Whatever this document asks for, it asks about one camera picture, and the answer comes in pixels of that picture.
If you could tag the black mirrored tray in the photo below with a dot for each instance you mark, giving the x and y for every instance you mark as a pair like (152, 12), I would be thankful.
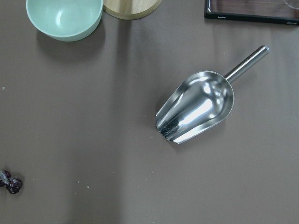
(268, 11)

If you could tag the dark red cherries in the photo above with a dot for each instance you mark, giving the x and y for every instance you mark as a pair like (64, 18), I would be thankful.
(12, 184)

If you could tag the mint green bowl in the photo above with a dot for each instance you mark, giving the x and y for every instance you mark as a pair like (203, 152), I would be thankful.
(65, 20)

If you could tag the steel ice scoop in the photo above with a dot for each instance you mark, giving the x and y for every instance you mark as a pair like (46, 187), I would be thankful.
(202, 101)

